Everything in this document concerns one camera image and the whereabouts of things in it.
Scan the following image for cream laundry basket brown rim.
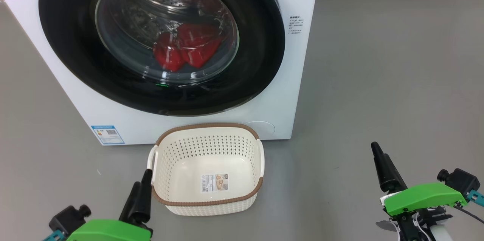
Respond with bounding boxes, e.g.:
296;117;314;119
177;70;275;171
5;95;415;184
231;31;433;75
147;123;265;216

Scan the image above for blue energy label sticker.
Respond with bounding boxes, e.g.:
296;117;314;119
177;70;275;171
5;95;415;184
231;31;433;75
91;125;125;145

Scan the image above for washing machine door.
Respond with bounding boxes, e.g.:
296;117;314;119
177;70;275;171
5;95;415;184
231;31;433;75
39;0;286;117

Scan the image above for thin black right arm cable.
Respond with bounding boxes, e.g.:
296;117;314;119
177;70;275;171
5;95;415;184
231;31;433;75
452;203;484;225

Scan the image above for white front-load washing machine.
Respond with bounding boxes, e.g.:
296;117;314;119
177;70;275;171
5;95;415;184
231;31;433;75
0;0;321;146

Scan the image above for teal left cable connector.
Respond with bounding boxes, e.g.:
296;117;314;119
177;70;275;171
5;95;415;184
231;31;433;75
43;230;65;241

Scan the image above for teal cable connector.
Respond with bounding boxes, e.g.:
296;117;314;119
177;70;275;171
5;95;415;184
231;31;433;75
467;190;484;208
43;230;65;241

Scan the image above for white printed product label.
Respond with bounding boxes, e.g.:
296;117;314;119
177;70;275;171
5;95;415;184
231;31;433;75
201;173;229;193

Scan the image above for round white filter cover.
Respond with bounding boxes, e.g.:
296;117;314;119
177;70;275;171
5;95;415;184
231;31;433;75
244;121;276;136

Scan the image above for red cloth garment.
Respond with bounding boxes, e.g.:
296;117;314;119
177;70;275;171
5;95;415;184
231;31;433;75
153;23;223;72

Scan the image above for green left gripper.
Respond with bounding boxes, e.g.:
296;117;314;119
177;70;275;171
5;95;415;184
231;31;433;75
66;169;153;241

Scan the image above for steel perforated washer drum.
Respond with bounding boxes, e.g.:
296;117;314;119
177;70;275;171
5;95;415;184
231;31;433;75
95;0;239;83

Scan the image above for teal right cable connector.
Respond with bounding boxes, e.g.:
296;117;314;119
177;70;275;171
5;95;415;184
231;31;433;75
467;190;484;208

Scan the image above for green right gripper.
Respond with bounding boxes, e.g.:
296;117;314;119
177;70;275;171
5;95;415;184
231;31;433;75
371;142;467;241

